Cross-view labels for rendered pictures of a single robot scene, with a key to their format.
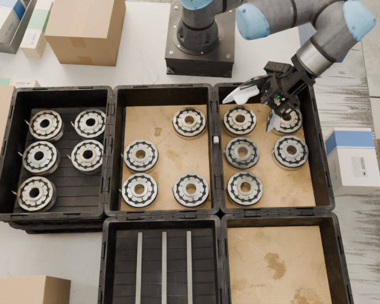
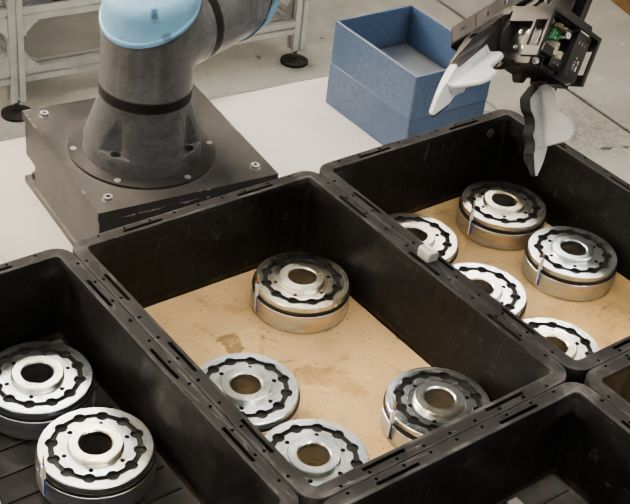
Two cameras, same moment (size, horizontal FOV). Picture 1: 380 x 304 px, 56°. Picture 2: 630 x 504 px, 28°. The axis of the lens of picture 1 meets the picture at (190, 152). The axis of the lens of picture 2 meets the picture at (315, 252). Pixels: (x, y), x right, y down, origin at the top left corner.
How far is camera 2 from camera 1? 0.76 m
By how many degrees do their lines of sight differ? 39
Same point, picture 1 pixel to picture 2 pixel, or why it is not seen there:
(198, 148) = (364, 336)
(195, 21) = (164, 81)
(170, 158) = (315, 382)
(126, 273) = not seen: outside the picture
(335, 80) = not seen: hidden behind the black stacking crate
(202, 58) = (198, 188)
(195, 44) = (165, 156)
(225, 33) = (209, 130)
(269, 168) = (554, 311)
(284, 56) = not seen: hidden behind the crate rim
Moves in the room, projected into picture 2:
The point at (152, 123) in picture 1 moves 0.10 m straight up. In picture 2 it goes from (202, 333) to (207, 254)
